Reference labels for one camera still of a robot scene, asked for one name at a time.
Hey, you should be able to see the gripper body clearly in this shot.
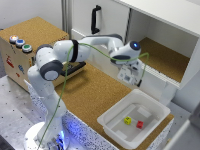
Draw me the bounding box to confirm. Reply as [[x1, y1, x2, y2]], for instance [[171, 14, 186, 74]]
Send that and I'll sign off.
[[117, 61, 145, 87]]

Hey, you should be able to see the wooden drawer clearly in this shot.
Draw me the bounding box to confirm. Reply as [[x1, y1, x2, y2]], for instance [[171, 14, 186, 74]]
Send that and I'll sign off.
[[56, 60, 88, 83]]

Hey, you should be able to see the wooden drawer box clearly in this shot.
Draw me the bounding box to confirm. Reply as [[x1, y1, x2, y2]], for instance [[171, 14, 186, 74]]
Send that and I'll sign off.
[[0, 16, 71, 93]]

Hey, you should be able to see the yellow block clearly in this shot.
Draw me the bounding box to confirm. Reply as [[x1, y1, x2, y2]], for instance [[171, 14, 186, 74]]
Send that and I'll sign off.
[[123, 116, 133, 126]]

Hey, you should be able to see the pink block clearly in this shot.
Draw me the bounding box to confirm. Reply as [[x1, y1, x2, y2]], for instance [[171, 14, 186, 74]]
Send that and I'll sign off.
[[135, 120, 145, 130]]

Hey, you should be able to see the white plastic box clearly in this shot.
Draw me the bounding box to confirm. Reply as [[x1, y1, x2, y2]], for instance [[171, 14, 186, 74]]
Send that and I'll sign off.
[[96, 88, 172, 150]]

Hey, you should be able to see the white sliding door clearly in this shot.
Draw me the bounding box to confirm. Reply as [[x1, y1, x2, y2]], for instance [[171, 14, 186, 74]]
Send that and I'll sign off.
[[70, 0, 132, 43]]

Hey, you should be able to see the white cabinet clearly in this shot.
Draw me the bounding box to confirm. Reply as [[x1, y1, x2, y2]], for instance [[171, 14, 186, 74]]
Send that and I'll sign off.
[[68, 0, 200, 108]]

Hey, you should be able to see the green button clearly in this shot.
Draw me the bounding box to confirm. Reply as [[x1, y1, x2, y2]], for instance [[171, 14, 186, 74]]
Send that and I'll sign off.
[[21, 43, 33, 54]]

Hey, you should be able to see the blue button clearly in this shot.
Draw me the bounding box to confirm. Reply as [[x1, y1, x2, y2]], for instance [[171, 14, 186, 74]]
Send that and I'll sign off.
[[15, 38, 26, 48]]

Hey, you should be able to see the red button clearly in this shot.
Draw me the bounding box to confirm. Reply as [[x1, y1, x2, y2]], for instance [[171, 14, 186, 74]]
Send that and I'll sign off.
[[8, 34, 19, 45]]

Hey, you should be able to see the black drawer handle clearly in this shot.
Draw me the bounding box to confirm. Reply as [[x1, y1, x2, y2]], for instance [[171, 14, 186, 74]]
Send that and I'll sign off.
[[65, 65, 86, 78]]

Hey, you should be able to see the black door handle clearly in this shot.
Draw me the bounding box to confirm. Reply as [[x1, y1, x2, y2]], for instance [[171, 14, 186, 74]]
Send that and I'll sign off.
[[90, 4, 102, 36]]

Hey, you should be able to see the green cable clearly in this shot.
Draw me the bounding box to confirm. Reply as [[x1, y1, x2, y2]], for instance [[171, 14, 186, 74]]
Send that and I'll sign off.
[[35, 41, 149, 150]]

